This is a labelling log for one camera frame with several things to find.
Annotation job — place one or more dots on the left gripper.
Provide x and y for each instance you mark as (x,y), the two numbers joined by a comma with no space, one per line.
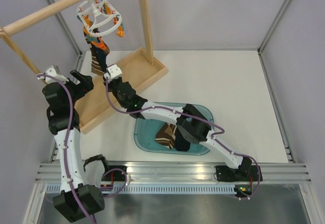
(86,85)

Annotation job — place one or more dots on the brown striped sock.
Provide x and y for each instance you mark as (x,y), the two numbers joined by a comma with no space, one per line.
(95,66)
(167,136)

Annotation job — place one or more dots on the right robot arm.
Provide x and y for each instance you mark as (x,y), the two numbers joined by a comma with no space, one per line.
(189,121)

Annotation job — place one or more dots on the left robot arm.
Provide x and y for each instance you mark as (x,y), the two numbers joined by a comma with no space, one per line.
(80,186)

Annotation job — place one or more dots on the white round clip hanger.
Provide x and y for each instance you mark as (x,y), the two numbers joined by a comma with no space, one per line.
(99,17)

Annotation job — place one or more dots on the orange clothes peg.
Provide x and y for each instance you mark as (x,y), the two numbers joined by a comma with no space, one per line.
(99,44)

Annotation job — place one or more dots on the yellow-orange clothes peg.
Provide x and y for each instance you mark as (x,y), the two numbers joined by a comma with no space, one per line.
(120,31)

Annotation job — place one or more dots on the wooden hanging rack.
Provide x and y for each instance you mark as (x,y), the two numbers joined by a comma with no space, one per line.
(140,67)

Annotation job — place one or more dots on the teal plastic basin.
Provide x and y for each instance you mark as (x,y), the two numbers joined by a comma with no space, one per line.
(145,131)

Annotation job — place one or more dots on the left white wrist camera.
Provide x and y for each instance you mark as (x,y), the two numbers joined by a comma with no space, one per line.
(52,74)

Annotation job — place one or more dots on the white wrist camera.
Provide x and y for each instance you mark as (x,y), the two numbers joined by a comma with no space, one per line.
(113,72)
(52,74)

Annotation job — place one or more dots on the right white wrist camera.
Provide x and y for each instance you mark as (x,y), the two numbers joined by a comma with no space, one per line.
(113,72)

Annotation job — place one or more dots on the aluminium mounting rail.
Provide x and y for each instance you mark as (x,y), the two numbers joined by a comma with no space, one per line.
(187,172)

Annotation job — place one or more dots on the white slotted cable duct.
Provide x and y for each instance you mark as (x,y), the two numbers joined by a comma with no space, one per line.
(223,189)

